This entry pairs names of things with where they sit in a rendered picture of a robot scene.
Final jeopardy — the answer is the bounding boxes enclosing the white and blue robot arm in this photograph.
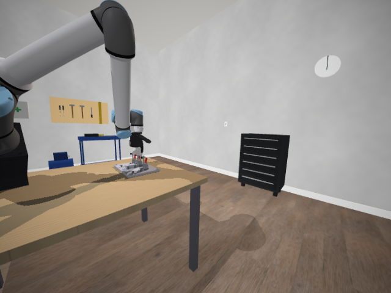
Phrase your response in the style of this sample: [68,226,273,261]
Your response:
[0,0,144,155]

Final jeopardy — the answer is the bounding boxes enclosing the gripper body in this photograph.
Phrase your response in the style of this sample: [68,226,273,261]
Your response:
[130,132,143,148]

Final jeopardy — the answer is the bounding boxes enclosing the grey toggle clamp with red handle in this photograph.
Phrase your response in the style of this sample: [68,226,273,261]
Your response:
[130,152,137,164]
[141,156,149,170]

